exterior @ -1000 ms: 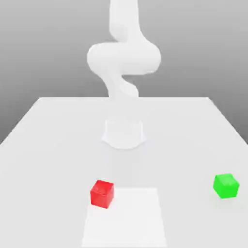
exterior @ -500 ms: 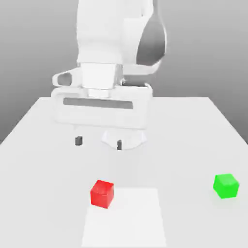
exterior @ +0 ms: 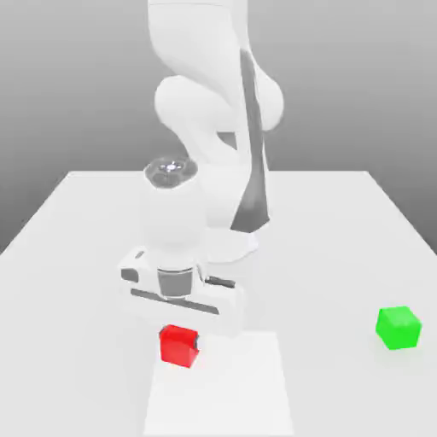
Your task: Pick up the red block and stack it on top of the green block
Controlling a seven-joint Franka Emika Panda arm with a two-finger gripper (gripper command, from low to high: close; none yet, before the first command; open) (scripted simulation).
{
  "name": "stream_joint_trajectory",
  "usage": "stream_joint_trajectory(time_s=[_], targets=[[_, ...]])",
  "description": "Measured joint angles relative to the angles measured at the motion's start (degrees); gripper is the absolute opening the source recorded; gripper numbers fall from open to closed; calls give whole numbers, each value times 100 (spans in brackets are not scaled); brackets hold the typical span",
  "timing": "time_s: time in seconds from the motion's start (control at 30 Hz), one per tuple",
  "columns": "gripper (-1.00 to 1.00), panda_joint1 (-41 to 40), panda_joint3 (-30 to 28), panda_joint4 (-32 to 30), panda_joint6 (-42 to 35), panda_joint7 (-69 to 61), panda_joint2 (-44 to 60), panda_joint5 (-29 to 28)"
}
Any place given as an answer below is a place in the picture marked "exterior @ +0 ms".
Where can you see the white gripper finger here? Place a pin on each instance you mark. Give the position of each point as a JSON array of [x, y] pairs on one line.
[[197, 343]]

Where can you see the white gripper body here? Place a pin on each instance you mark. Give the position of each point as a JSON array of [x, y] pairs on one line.
[[225, 307]]

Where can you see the small red cube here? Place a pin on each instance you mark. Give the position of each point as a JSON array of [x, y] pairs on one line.
[[175, 348]]

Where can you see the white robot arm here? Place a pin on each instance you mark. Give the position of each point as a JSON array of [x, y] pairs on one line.
[[191, 112]]

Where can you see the small green cube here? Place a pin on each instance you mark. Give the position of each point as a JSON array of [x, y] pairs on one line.
[[397, 327]]

